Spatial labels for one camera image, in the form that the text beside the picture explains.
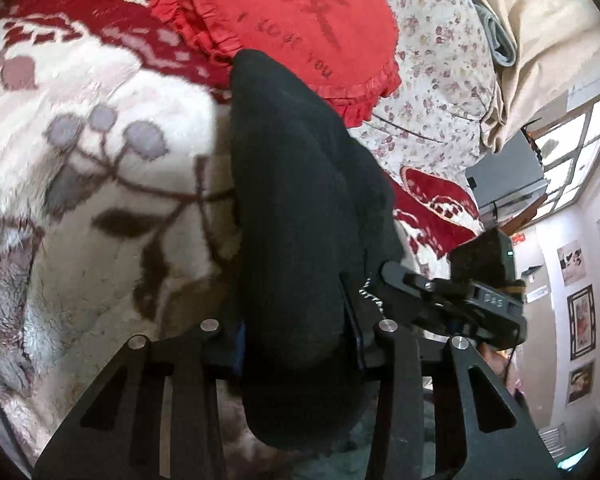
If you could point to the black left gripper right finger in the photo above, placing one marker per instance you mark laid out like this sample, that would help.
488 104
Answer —
480 430

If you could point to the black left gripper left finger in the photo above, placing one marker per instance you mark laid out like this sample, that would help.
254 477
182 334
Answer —
154 403

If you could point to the black pants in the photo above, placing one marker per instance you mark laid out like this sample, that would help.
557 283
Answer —
314 207

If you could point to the person's hand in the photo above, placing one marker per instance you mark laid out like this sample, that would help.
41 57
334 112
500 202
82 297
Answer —
503 367

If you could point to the grey box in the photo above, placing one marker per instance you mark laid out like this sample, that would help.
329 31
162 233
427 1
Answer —
506 183

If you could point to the floral white quilt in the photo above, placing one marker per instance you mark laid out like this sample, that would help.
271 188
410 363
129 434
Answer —
431 123

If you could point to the red white plush blanket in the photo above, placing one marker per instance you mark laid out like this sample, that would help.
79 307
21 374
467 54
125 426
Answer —
116 207

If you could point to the beige curtain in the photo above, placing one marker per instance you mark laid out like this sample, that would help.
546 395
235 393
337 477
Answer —
557 42

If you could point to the red round ruffled cushion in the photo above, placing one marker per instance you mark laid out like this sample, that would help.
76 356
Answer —
344 50

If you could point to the framed wall picture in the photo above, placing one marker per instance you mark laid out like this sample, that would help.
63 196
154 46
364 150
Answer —
582 322

